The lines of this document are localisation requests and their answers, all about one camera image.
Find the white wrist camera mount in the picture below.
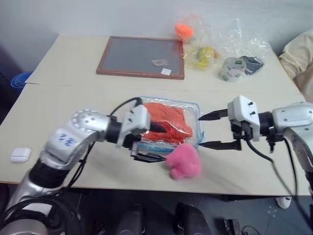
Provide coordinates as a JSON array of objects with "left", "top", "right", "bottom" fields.
[
  {"left": 227, "top": 95, "right": 261, "bottom": 142},
  {"left": 116, "top": 104, "right": 151, "bottom": 149}
]

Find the wood-framed grey board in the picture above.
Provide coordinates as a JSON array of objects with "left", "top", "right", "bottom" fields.
[{"left": 95, "top": 36, "right": 185, "bottom": 80}]

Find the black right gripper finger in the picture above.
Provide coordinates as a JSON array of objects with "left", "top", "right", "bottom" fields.
[
  {"left": 199, "top": 108, "right": 230, "bottom": 121},
  {"left": 199, "top": 141, "right": 237, "bottom": 151}
]

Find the white shoe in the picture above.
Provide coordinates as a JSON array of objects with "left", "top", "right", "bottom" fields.
[{"left": 276, "top": 195, "right": 292, "bottom": 210}]

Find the dark rounded shape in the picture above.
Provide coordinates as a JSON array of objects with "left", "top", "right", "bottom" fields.
[
  {"left": 116, "top": 204, "right": 145, "bottom": 235},
  {"left": 174, "top": 203, "right": 209, "bottom": 235}
]

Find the clear bag with orange toy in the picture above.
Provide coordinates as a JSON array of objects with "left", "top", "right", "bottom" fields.
[{"left": 171, "top": 14, "right": 211, "bottom": 46}]

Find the clear plastic zip pouch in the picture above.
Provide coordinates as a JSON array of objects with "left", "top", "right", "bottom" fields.
[{"left": 135, "top": 95, "right": 205, "bottom": 154}]

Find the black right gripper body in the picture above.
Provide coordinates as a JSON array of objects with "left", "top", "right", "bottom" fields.
[{"left": 229, "top": 117, "right": 253, "bottom": 151}]

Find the clear bag with yellow items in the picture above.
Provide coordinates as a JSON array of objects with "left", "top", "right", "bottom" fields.
[{"left": 182, "top": 44, "right": 222, "bottom": 71}]

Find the clear packing tape roll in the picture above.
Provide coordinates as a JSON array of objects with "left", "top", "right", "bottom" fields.
[{"left": 219, "top": 57, "right": 248, "bottom": 83}]

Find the white earbud case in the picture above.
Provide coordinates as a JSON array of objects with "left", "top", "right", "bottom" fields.
[{"left": 10, "top": 147, "right": 32, "bottom": 163}]

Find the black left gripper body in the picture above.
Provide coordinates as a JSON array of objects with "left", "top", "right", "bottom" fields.
[{"left": 126, "top": 133, "right": 148, "bottom": 162}]

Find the pink plush toy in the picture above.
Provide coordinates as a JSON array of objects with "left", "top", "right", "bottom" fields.
[{"left": 166, "top": 143, "right": 202, "bottom": 181}]

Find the person in beige clothing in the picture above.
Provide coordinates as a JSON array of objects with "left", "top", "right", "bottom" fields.
[{"left": 278, "top": 30, "right": 313, "bottom": 103}]

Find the orange plush toy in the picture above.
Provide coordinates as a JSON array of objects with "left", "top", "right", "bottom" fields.
[{"left": 175, "top": 23, "right": 195, "bottom": 41}]

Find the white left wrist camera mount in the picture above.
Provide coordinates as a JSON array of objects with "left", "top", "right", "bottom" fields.
[{"left": 116, "top": 104, "right": 151, "bottom": 149}]

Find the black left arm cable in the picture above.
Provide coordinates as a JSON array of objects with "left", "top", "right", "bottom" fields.
[{"left": 109, "top": 97, "right": 143, "bottom": 118}]

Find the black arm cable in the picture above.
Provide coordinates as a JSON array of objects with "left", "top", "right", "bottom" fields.
[
  {"left": 243, "top": 127, "right": 302, "bottom": 204},
  {"left": 109, "top": 97, "right": 143, "bottom": 118}
]

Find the crumpled clear plastic bag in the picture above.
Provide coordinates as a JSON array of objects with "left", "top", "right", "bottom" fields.
[{"left": 220, "top": 18, "right": 272, "bottom": 76}]

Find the black item in bag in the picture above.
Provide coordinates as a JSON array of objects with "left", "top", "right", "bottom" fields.
[{"left": 238, "top": 55, "right": 265, "bottom": 75}]

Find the orange cloth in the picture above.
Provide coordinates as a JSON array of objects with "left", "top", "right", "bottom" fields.
[{"left": 141, "top": 102, "right": 194, "bottom": 145}]

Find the blue round stool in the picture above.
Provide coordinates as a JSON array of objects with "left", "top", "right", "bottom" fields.
[{"left": 10, "top": 71, "right": 34, "bottom": 88}]

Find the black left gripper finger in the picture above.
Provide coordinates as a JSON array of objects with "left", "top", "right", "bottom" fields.
[
  {"left": 149, "top": 120, "right": 169, "bottom": 134},
  {"left": 136, "top": 151, "right": 170, "bottom": 164}
]

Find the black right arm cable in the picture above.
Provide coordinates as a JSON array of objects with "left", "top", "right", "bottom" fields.
[{"left": 243, "top": 127, "right": 302, "bottom": 204}]

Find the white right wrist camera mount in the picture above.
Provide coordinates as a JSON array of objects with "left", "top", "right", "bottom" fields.
[{"left": 227, "top": 95, "right": 261, "bottom": 142}]

